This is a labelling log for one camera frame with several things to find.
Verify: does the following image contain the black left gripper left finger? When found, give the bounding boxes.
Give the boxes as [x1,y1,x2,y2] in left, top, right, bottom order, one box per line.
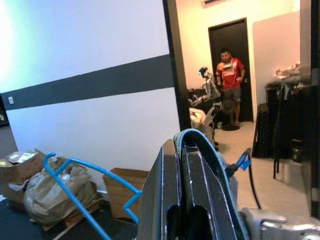
[138,138,182,240]

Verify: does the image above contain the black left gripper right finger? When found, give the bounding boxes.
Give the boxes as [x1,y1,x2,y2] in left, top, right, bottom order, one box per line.
[181,128,251,240]

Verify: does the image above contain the blue plastic hanger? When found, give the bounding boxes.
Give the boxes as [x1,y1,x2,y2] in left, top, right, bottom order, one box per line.
[42,152,145,240]

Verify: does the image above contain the open cardboard box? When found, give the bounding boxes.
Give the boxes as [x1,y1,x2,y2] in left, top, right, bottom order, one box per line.
[102,167,151,221]

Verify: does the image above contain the beige cloth bundle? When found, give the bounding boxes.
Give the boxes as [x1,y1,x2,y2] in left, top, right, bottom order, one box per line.
[189,107,208,130]

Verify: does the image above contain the black floor fan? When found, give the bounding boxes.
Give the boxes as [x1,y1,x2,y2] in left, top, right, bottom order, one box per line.
[221,98,241,132]

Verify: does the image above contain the silver humanoid robot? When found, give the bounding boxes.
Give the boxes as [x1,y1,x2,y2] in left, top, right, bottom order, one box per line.
[187,65,223,146]

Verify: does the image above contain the black hanging clothes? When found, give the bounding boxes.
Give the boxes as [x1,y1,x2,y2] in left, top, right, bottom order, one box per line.
[264,81,313,180]

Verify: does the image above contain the brown paper bag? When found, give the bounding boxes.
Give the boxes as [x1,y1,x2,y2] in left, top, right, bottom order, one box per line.
[23,156,99,226]

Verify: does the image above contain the person in red shirt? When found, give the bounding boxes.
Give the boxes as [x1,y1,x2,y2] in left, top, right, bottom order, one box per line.
[215,47,246,127]

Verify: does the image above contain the pale clothes pile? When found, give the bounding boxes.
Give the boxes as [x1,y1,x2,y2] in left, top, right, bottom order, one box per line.
[274,61,312,81]

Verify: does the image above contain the cardboard box with papers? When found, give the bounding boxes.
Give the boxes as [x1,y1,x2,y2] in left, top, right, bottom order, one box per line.
[0,147,46,203]

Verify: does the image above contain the black door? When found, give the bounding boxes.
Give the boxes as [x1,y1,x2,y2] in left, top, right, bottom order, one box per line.
[208,17,254,123]

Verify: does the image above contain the black cable with blue plug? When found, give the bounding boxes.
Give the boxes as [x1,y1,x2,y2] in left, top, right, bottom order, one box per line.
[234,147,262,210]

